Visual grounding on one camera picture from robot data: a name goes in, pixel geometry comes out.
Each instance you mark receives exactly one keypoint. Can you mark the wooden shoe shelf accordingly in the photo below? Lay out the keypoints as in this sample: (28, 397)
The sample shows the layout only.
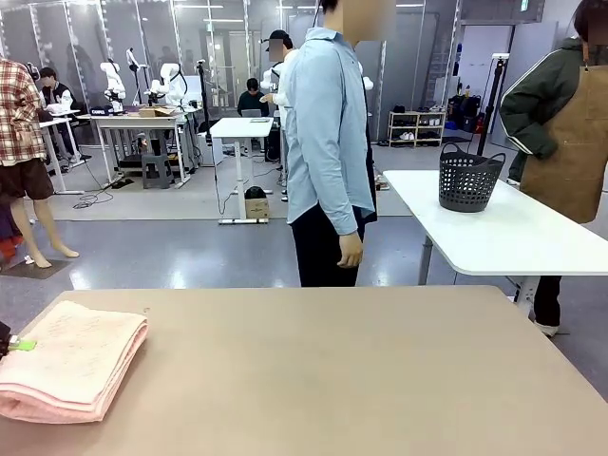
(418, 128)

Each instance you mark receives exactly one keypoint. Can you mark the large white table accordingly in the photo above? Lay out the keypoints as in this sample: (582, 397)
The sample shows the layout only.
(499, 237)

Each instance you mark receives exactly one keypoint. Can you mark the person in dark green top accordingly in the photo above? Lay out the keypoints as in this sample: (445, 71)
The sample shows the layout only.
(252, 100)

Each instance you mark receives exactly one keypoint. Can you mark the narrow white desk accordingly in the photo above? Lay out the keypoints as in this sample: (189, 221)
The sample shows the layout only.
(57, 122)

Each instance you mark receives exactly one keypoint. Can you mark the seated person in varsity jacket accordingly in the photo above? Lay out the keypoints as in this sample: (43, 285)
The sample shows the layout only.
(59, 92)

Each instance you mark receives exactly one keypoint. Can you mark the red and purple garment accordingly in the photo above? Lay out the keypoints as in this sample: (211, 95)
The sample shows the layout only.
(8, 237)

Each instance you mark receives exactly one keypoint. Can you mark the black tripod white top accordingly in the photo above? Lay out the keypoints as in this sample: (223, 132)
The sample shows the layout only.
(494, 90)

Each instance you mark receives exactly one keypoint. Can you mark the black luggage stack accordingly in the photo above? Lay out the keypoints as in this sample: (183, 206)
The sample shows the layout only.
(465, 114)

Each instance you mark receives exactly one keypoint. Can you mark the black bag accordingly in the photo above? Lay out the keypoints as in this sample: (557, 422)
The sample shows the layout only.
(255, 192)

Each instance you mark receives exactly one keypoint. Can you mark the person in light blue shirt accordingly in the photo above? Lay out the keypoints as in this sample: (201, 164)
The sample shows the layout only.
(323, 119)

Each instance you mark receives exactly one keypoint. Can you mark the mannequin in plaid shirt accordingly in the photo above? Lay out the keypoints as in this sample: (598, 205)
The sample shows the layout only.
(19, 119)

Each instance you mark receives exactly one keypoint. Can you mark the grey robot workbench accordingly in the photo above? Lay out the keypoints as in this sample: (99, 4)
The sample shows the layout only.
(138, 121)

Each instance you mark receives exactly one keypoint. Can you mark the person's right hand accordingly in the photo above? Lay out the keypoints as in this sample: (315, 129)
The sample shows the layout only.
(352, 249)

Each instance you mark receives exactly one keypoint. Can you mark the small cardboard box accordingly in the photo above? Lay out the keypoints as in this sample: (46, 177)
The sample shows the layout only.
(257, 208)

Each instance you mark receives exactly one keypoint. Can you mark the black box white lettering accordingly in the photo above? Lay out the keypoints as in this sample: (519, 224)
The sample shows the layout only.
(100, 111)

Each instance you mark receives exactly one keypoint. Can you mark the dark mannequin base plate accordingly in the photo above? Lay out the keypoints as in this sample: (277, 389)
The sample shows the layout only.
(40, 271)

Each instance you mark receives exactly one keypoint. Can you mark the person in brown apron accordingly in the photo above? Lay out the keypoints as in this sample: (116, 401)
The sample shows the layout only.
(570, 142)

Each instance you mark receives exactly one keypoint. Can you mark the person in white hoodie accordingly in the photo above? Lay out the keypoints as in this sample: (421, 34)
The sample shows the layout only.
(280, 43)

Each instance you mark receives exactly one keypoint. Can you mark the person's right forearm blue sleeve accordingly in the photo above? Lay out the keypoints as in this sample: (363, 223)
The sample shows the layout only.
(344, 214)

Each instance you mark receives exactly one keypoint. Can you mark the pink towel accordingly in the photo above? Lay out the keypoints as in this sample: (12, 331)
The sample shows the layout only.
(71, 361)

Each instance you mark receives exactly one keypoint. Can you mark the grey plastic stool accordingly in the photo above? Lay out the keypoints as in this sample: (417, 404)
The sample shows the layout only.
(157, 171)

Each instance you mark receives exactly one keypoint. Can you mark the flat cardboard box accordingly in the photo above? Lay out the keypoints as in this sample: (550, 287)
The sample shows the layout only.
(157, 112)

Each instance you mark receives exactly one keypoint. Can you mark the white standing desk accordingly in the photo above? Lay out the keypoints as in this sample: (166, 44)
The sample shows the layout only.
(240, 127)

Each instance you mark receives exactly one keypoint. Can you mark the slim black tripod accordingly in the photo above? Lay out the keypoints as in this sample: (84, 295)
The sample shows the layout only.
(204, 95)

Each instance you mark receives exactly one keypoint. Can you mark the dark perforated plastic basket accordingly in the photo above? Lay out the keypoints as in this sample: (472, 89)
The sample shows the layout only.
(468, 185)

